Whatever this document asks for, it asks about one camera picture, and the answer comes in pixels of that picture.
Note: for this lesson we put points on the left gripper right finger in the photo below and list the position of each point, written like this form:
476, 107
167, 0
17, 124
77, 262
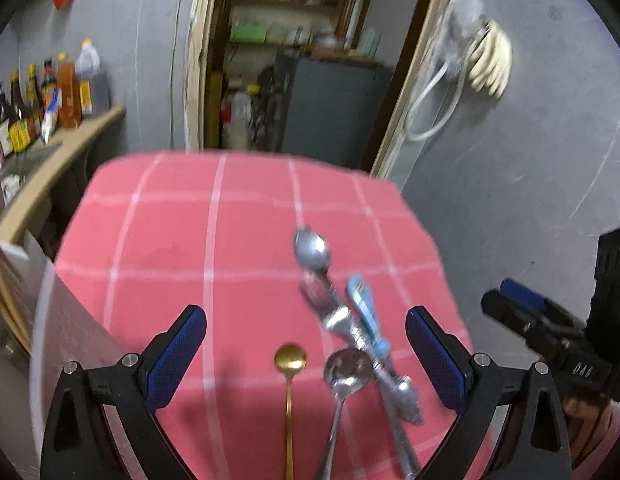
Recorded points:
445, 360

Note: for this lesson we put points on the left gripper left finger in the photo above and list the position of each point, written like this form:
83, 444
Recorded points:
168, 356

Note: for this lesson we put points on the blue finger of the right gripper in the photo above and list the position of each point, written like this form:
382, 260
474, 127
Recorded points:
522, 295

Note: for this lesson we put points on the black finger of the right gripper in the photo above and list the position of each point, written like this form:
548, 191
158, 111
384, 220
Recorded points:
519, 320

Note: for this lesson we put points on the small steel spoon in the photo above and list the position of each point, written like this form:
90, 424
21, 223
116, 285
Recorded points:
346, 371

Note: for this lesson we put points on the blue cartoon handle spoon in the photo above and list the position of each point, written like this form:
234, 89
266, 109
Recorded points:
360, 295

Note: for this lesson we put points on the large steel spoon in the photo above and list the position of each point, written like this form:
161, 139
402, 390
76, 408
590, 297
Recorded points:
315, 254

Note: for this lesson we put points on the right hand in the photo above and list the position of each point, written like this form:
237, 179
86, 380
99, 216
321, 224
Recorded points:
587, 426

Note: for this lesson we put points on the steel fork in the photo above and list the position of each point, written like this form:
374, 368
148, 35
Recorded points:
401, 404

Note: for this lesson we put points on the gold spoon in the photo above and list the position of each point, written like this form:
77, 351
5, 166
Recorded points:
290, 360

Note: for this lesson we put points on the white utensil container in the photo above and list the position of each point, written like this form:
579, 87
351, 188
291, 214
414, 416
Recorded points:
57, 324

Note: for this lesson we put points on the pink checkered tablecloth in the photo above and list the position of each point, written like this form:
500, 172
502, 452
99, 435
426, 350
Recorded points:
155, 233

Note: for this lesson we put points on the wooden countertop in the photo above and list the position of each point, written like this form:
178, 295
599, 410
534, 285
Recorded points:
25, 182

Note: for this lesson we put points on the cream rubber gloves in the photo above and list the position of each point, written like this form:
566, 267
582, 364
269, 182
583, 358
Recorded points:
491, 60

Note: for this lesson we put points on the orange sauce bottle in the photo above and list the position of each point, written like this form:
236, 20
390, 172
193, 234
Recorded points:
69, 110

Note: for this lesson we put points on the grey cabinet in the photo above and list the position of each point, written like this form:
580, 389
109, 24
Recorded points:
328, 108

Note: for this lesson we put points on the dark soy sauce bottle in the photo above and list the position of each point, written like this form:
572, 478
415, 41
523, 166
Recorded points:
17, 129

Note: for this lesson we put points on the clear jug dark liquid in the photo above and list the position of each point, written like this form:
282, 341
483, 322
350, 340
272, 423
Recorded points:
93, 81

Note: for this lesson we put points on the green box on shelf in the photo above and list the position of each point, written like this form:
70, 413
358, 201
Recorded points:
249, 33

